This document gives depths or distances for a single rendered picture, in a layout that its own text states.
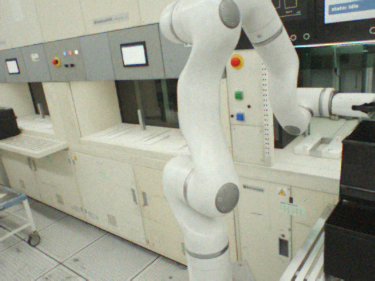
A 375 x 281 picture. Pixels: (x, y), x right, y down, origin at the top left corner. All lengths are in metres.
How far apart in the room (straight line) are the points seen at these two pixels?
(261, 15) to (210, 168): 0.39
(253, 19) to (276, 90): 0.21
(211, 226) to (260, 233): 0.91
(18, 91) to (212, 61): 3.39
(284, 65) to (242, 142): 0.71
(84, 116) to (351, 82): 1.86
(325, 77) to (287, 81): 1.37
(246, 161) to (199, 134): 0.88
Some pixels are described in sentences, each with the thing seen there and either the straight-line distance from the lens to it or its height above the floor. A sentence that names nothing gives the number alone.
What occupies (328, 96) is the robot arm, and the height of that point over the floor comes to 1.28.
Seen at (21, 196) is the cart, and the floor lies 0.46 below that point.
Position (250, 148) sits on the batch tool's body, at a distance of 1.54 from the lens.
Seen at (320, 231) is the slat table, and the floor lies 0.76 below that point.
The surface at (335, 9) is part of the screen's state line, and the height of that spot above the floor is 1.51.
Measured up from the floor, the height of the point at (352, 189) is 1.04.
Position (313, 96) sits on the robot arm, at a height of 1.28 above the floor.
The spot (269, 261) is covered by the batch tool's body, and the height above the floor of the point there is 0.34.
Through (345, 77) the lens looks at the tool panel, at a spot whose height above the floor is 1.13.
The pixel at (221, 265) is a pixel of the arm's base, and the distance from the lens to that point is 0.89.
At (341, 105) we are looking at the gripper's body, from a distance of 0.97.
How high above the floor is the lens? 1.48
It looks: 18 degrees down
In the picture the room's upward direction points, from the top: 7 degrees counter-clockwise
